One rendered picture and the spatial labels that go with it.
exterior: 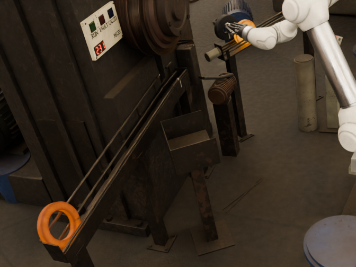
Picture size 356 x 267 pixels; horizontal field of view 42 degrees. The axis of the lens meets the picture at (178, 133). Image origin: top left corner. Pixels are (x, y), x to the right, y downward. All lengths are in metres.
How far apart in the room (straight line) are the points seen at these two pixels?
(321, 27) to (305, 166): 1.10
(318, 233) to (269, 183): 0.96
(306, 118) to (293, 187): 0.58
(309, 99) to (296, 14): 1.14
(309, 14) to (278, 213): 1.12
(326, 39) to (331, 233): 0.80
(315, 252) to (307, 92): 1.44
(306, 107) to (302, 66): 0.30
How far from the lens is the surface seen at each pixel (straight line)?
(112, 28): 2.26
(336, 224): 1.96
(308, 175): 2.87
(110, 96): 2.21
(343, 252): 1.87
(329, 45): 2.09
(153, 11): 2.26
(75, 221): 1.94
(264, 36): 2.58
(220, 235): 2.55
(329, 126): 3.24
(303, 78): 3.02
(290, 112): 3.46
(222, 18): 2.85
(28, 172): 3.10
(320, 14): 2.08
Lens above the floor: 1.82
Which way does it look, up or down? 32 degrees down
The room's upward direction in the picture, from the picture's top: 14 degrees counter-clockwise
